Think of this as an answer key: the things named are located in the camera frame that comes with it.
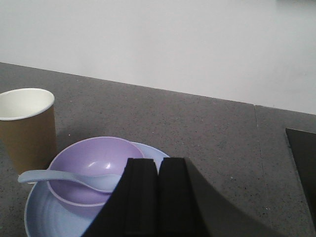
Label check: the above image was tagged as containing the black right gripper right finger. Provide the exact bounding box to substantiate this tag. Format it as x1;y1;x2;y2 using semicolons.
158;157;270;237

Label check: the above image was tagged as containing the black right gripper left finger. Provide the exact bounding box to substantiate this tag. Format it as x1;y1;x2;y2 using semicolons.
83;158;158;237

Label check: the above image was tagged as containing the light blue plastic spoon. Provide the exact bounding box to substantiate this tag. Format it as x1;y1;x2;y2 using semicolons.
18;169;121;194

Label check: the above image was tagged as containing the purple plastic bowl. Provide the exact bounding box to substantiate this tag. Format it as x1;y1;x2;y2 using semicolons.
47;136;145;208

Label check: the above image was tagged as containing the brown paper cup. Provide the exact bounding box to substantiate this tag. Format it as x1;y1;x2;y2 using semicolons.
0;88;57;175

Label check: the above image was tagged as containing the light blue plate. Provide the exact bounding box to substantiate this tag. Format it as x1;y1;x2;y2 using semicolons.
24;142;168;237

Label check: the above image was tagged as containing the black induction cooktop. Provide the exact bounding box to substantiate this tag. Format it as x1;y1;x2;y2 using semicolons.
286;128;316;219

